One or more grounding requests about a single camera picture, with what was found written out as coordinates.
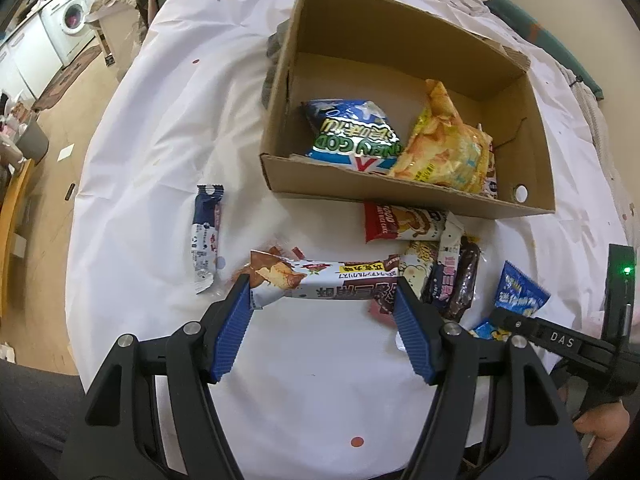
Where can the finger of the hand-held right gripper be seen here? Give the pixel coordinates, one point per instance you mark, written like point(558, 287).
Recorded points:
point(550, 334)

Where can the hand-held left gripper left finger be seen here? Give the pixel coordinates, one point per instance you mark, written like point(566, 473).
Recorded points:
point(227, 330)

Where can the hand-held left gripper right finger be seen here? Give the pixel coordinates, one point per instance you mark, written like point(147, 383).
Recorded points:
point(415, 340)

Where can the yellow and blue snack packet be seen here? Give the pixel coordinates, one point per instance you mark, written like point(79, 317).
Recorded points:
point(486, 331)

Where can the long white and brown bar packet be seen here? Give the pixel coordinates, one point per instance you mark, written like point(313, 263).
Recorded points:
point(325, 280)

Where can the yellow chip bag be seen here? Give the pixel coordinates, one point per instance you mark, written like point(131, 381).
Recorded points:
point(445, 150)

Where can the blue and white snack bag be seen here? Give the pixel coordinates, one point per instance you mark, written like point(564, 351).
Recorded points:
point(350, 135)

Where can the cardboard box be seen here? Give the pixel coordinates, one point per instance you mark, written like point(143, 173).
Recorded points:
point(500, 80)

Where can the person's right hand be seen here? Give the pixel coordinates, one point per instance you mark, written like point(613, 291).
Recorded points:
point(605, 427)

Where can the small blue snack packet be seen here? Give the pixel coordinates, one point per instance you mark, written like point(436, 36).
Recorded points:
point(520, 292)

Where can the navy snack packet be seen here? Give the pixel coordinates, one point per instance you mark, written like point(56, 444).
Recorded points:
point(442, 282)

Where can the cream cartoon snack packet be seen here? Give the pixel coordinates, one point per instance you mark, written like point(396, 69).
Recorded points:
point(417, 265)

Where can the dark brown chocolate packet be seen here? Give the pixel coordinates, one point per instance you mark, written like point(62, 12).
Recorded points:
point(466, 280)

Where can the navy and white bar packet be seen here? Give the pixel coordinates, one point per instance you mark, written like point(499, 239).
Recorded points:
point(207, 237)

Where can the small white and green packet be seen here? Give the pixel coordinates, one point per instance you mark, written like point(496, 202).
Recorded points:
point(451, 237)

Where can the red cake packet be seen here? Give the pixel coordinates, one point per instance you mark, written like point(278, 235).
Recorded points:
point(400, 222)

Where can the white bar packet red end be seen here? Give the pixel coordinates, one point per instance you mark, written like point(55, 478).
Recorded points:
point(491, 180)

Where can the person's grey pants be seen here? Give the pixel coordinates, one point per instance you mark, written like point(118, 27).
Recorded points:
point(35, 420)

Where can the white paper sheet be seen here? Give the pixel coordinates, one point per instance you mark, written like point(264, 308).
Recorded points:
point(65, 152)

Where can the wooden furniture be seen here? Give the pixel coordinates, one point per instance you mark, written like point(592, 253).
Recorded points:
point(12, 210)

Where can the grey trash bin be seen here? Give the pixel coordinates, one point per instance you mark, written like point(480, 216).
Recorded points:
point(32, 135)

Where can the green mat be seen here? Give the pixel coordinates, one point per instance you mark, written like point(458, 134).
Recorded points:
point(540, 35)

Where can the brown floor rug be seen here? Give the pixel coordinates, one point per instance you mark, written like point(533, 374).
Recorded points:
point(67, 75)

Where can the small side table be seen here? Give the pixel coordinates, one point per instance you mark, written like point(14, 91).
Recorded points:
point(102, 30)

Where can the white base cabinets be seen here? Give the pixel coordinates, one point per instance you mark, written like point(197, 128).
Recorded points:
point(25, 60)

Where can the white washing machine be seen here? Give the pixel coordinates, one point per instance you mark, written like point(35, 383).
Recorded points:
point(70, 17)

